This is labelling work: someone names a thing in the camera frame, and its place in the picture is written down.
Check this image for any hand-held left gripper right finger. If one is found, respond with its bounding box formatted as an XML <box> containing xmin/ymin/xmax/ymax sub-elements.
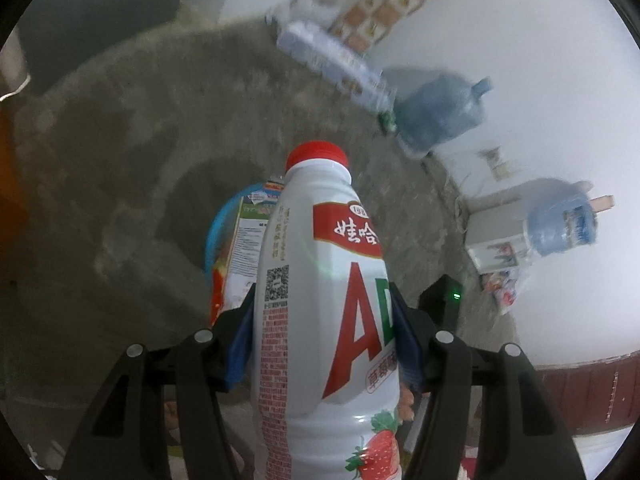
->
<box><xmin>387</xmin><ymin>282</ymin><xmax>586</xmax><ymax>480</ymax></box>

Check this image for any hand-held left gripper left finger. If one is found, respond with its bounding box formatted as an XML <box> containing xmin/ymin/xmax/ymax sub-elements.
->
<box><xmin>57</xmin><ymin>282</ymin><xmax>258</xmax><ymax>480</ymax></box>

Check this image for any white bottle with red cap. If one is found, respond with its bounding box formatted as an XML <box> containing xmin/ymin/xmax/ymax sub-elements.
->
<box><xmin>252</xmin><ymin>141</ymin><xmax>405</xmax><ymax>480</ymax></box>

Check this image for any white printed snack box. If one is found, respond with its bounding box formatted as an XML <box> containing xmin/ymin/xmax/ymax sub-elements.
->
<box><xmin>210</xmin><ymin>180</ymin><xmax>286</xmax><ymax>326</ymax></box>

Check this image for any blue plastic wastebasket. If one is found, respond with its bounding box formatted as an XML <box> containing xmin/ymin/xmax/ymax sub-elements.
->
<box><xmin>204</xmin><ymin>180</ymin><xmax>286</xmax><ymax>326</ymax></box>

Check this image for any clear bag of packets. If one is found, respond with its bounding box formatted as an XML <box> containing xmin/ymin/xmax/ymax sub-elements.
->
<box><xmin>482</xmin><ymin>260</ymin><xmax>536</xmax><ymax>316</ymax></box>

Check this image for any white water dispenser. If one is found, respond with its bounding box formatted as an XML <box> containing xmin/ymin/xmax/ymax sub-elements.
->
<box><xmin>465</xmin><ymin>187</ymin><xmax>536</xmax><ymax>276</ymax></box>

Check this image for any blue jug on dispenser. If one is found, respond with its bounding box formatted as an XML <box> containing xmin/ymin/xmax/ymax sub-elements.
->
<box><xmin>525</xmin><ymin>178</ymin><xmax>598</xmax><ymax>257</ymax></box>

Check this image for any red brown wooden panel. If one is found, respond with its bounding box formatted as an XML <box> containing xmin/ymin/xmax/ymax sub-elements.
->
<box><xmin>537</xmin><ymin>352</ymin><xmax>638</xmax><ymax>436</ymax></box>

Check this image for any blue water jug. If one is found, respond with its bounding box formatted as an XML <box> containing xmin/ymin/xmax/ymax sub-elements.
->
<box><xmin>392</xmin><ymin>72</ymin><xmax>495</xmax><ymax>160</ymax></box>

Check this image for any white blue printed carton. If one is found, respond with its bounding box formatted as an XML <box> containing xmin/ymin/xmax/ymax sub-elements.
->
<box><xmin>276</xmin><ymin>19</ymin><xmax>398</xmax><ymax>111</ymax></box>

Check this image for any brown checked flat box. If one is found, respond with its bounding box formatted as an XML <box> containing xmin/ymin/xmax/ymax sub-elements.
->
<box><xmin>330</xmin><ymin>0</ymin><xmax>483</xmax><ymax>53</ymax></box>

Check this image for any white plastic bag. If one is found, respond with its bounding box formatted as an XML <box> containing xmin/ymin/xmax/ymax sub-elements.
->
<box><xmin>265</xmin><ymin>0</ymin><xmax>341</xmax><ymax>28</ymax></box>

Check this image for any beige wall socket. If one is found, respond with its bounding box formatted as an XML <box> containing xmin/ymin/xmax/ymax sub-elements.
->
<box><xmin>477</xmin><ymin>145</ymin><xmax>516</xmax><ymax>181</ymax></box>

